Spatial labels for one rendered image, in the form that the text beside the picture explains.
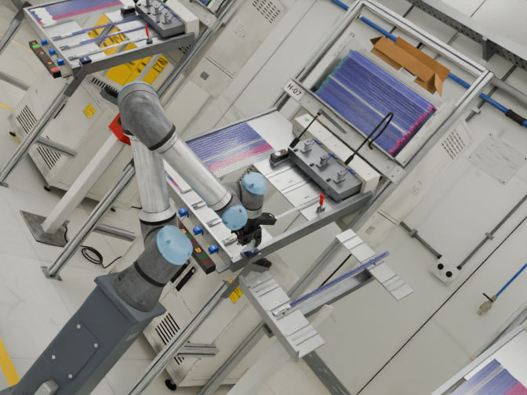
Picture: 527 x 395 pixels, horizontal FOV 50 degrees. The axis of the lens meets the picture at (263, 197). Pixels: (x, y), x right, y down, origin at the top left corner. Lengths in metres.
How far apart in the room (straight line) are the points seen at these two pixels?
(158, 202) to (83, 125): 1.66
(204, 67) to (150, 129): 1.96
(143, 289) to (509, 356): 1.23
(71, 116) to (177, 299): 1.37
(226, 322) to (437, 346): 1.72
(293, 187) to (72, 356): 1.12
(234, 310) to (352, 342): 1.65
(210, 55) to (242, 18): 0.28
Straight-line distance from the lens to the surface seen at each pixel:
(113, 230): 2.70
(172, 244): 1.64
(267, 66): 4.85
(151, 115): 1.51
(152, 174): 1.69
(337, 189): 2.32
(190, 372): 2.53
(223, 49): 3.46
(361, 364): 3.91
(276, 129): 2.66
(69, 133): 3.41
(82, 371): 1.80
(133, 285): 1.69
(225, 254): 2.08
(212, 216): 2.21
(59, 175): 3.40
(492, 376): 2.04
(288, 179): 2.40
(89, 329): 1.77
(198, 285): 2.53
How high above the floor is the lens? 1.29
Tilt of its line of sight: 9 degrees down
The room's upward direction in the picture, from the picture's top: 40 degrees clockwise
